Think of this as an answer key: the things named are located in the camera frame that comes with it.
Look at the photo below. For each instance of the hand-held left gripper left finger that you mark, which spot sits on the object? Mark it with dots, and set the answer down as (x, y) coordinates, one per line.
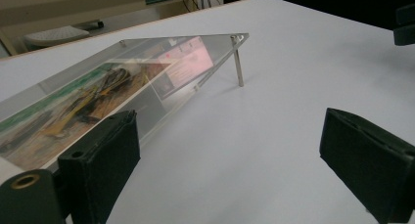
(98, 165)

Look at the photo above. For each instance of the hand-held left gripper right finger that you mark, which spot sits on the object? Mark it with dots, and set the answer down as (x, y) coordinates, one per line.
(368, 158)

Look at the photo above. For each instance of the clear acrylic photo frame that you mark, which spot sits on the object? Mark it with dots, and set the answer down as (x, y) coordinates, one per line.
(98, 97)

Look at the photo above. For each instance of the white perforated rounded device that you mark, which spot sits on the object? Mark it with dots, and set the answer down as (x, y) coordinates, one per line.
(54, 35)

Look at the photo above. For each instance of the black device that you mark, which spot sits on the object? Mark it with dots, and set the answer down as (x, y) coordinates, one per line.
(93, 24)

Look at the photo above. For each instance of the beige cabinet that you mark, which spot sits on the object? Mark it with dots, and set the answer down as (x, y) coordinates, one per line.
(81, 5)

